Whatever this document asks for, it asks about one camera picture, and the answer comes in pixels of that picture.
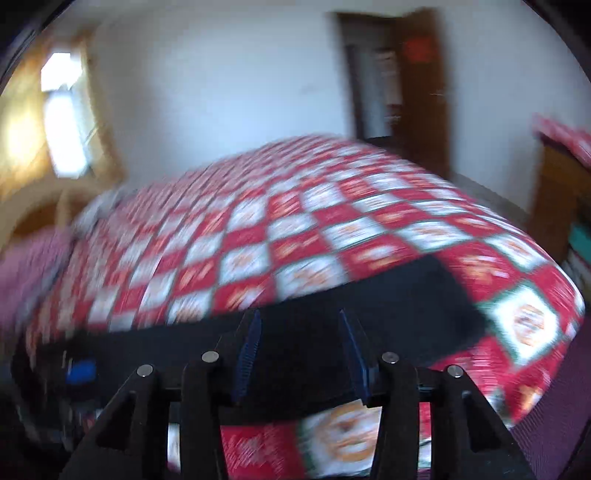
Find black pants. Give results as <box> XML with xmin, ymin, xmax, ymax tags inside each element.
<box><xmin>38</xmin><ymin>255</ymin><xmax>487</xmax><ymax>412</ymax></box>

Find folded pink blanket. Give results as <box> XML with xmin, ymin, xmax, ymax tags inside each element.
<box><xmin>1</xmin><ymin>228</ymin><xmax>73</xmax><ymax>331</ymax></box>

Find teal box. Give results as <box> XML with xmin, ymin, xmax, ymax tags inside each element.
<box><xmin>569</xmin><ymin>223</ymin><xmax>591</xmax><ymax>263</ymax></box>

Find grey patterned pillow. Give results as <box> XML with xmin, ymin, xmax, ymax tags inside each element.
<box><xmin>71</xmin><ymin>186</ymin><xmax>127</xmax><ymax>238</ymax></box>

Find beige and brown headboard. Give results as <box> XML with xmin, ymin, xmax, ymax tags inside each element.
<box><xmin>1</xmin><ymin>177</ymin><xmax>107</xmax><ymax>250</ymax></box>

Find red checkered cartoon bedspread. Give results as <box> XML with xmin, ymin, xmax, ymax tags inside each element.
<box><xmin>26</xmin><ymin>135</ymin><xmax>585</xmax><ymax>479</ymax></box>

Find brown wooden cabinet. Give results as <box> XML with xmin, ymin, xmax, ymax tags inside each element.
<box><xmin>527</xmin><ymin>138</ymin><xmax>590</xmax><ymax>263</ymax></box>

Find left yellow curtain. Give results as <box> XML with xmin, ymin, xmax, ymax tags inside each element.
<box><xmin>0</xmin><ymin>38</ymin><xmax>54</xmax><ymax>199</ymax></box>

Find red plaid bundle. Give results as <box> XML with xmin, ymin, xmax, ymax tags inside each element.
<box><xmin>533</xmin><ymin>114</ymin><xmax>591</xmax><ymax>163</ymax></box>

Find brown wooden door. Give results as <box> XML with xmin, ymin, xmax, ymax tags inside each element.
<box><xmin>394</xmin><ymin>8</ymin><xmax>451</xmax><ymax>179</ymax></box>

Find red double happiness sticker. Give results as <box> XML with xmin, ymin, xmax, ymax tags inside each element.
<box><xmin>403</xmin><ymin>36</ymin><xmax>437</xmax><ymax>64</ymax></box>

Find window with frame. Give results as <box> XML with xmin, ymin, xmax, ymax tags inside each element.
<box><xmin>40</xmin><ymin>51</ymin><xmax>96</xmax><ymax>178</ymax></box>

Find dark brown door frame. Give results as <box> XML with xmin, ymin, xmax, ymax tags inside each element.
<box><xmin>335</xmin><ymin>12</ymin><xmax>403</xmax><ymax>146</ymax></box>

